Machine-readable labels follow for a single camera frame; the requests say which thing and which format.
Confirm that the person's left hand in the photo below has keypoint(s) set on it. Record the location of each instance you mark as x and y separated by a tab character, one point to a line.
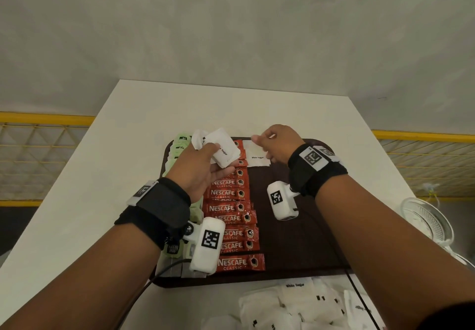
193	177

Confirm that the person's right hand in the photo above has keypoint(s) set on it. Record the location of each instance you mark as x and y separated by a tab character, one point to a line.
284	142

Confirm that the row of tea bags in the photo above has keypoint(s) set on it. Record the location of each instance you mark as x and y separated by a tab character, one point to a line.
184	140
172	159

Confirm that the row of red Nescafe sachets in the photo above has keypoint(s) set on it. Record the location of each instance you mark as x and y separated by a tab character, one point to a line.
230	207

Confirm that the brown tray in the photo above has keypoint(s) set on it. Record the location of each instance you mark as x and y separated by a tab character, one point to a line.
308	237

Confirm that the pile of white sugar sachets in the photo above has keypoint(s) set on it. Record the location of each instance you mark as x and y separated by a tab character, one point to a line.
297	303

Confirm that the person's right forearm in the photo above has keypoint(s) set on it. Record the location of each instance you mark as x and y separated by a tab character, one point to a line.
397	259

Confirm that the person's left forearm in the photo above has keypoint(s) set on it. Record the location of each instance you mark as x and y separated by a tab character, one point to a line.
81	285

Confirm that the person's dark sleeve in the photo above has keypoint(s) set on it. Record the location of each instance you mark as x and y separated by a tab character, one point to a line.
452	318

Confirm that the black left wristband with markers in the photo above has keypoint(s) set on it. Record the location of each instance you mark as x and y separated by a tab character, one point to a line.
163	207

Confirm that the black wristband with markers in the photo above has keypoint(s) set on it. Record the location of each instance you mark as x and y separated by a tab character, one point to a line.
163	207
315	174

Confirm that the black right wristband with markers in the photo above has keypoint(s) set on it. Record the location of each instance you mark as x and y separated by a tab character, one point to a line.
315	174

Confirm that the yellow mesh railing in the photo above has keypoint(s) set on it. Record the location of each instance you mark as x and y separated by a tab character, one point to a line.
426	155
41	155

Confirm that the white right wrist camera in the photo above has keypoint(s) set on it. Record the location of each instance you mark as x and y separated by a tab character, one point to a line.
280	200

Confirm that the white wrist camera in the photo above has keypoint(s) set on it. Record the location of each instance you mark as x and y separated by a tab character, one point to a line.
280	200
208	244

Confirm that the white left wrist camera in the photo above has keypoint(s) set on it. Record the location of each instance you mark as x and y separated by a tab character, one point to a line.
208	244

